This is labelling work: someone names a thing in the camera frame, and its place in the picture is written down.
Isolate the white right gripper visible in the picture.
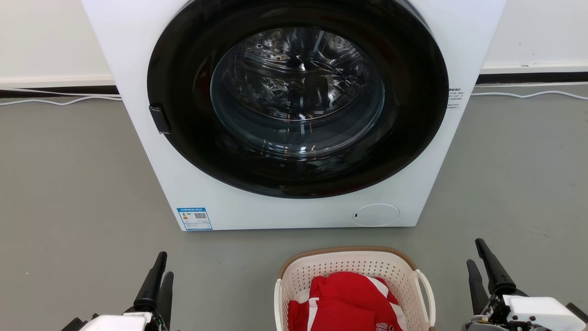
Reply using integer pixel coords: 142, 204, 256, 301
464, 238, 587, 331

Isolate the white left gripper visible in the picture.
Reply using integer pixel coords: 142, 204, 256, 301
78, 251, 175, 331

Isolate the cream plastic laundry basket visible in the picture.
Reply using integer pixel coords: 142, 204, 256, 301
274, 246, 436, 331

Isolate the blue energy label sticker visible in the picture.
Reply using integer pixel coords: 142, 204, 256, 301
177, 207, 213, 231

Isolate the round white filter cover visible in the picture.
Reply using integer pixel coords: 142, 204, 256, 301
352, 204, 400, 227

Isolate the red and white garment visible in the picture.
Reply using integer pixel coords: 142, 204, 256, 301
288, 271, 408, 331

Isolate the white washing machine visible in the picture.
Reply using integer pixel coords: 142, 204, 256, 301
81, 0, 507, 231

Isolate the black round washer door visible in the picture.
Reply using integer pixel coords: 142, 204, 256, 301
147, 0, 449, 199

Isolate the black door handle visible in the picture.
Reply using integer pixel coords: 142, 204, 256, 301
149, 106, 170, 135

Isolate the white floor cable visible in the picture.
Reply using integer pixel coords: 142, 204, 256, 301
0, 94, 123, 107
471, 90, 588, 101

